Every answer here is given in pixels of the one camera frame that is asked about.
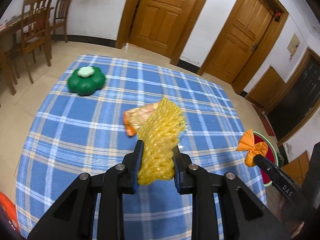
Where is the orange plastic stool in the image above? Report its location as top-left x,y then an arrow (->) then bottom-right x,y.
0,192 -> 20,232

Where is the black entrance door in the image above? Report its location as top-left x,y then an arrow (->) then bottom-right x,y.
267,56 -> 319,141

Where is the low wooden cabinet door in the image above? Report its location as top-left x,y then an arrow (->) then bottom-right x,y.
246,66 -> 286,109

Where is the wooden chair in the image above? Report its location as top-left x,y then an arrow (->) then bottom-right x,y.
49,0 -> 72,43
5,0 -> 52,83

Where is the orange wrapper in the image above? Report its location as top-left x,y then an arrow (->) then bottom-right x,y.
236,129 -> 268,167

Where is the person right hand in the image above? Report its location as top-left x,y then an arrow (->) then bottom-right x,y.
265,186 -> 304,238

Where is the yellow foam net sleeve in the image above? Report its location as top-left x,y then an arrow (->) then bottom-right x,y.
137,98 -> 185,185

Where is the wooden chair near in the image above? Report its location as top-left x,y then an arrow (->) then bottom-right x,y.
5,0 -> 52,83

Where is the left wooden door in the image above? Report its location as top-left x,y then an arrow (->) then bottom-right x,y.
129,0 -> 196,58

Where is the orange snack packet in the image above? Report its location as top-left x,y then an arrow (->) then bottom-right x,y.
123,102 -> 159,137

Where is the right wooden door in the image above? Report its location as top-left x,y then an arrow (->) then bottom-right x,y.
205,0 -> 274,83

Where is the wall electrical panel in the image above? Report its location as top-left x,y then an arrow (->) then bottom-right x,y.
287,33 -> 300,56

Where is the wooden dining table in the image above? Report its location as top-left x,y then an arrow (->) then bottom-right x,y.
0,6 -> 54,96

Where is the red basin green rim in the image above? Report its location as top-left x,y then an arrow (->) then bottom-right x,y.
253,131 -> 279,187

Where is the green flower-shaped container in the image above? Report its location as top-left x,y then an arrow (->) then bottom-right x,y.
67,66 -> 106,96

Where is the wooden sideboard cabinet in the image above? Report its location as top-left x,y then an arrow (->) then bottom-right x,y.
283,151 -> 310,186

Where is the red doormat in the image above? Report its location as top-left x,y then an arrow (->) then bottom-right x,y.
260,114 -> 275,137

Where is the blue plaid tablecloth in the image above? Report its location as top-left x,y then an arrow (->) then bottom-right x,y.
16,55 -> 266,236

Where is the wooden chair far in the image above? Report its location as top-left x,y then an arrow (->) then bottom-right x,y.
49,0 -> 72,43

